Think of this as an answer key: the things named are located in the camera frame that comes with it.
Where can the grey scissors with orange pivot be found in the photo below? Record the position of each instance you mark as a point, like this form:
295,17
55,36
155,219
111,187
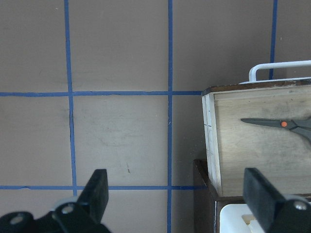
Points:
301,127

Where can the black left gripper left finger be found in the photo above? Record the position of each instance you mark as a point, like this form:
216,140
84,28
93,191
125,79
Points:
81,216

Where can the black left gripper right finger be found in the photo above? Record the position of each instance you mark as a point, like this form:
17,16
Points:
275,212

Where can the cream plastic tray with handles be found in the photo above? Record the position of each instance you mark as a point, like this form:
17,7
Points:
237,218

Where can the light wooden drawer white handle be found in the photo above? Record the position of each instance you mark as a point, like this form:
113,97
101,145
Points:
282,156

